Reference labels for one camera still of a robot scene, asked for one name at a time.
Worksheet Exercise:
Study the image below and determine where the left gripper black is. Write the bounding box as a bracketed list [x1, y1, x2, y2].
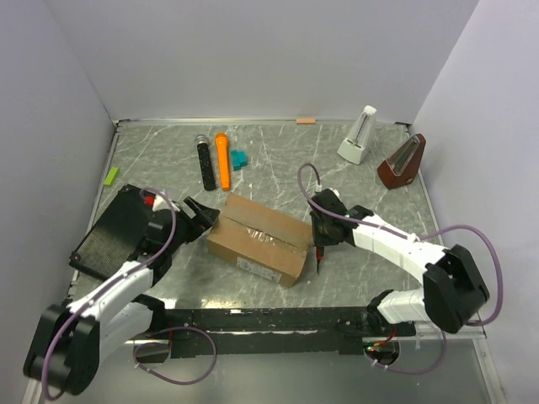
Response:
[167, 197, 221, 255]

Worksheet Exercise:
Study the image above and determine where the red black utility knife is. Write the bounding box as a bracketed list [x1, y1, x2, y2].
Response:
[315, 246, 325, 274]

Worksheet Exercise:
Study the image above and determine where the brown cardboard express box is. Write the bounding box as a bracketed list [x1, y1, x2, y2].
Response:
[207, 194, 312, 288]

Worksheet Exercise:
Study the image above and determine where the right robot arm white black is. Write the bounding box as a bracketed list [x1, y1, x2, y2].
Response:
[308, 189, 490, 335]

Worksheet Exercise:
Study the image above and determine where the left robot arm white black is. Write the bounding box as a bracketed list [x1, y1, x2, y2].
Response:
[23, 185, 220, 401]

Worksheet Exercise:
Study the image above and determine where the black speaker case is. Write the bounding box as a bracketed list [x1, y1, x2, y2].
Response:
[69, 184, 152, 281]

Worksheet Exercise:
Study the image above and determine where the white metronome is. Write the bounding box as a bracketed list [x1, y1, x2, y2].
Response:
[337, 105, 377, 165]

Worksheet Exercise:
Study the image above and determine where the teal plastic block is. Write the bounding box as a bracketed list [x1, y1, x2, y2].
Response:
[231, 150, 248, 171]

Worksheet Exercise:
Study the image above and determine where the black microphone silver head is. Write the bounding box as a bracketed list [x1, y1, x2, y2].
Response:
[195, 135, 216, 191]

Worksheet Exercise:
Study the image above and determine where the green plastic block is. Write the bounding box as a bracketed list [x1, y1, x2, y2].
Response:
[104, 167, 120, 187]

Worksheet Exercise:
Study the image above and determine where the brown wooden metronome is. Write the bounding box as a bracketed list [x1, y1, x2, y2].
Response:
[377, 133, 426, 189]

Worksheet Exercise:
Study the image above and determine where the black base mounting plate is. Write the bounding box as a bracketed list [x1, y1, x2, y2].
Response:
[115, 306, 416, 359]

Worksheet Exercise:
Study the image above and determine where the orange tape piece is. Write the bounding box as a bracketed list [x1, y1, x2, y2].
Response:
[296, 118, 317, 125]

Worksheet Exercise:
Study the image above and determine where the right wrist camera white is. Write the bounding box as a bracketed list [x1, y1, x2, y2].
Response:
[315, 184, 340, 198]

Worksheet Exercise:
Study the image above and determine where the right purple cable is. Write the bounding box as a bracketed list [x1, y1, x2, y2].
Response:
[297, 162, 505, 374]

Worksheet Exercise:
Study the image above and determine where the purple cable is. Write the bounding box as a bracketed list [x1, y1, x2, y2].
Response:
[297, 162, 505, 374]
[40, 187, 218, 401]

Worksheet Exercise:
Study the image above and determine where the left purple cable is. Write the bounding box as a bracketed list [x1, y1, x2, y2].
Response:
[40, 187, 218, 401]

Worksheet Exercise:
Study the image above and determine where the aluminium rail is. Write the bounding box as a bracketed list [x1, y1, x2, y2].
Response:
[455, 326, 487, 339]

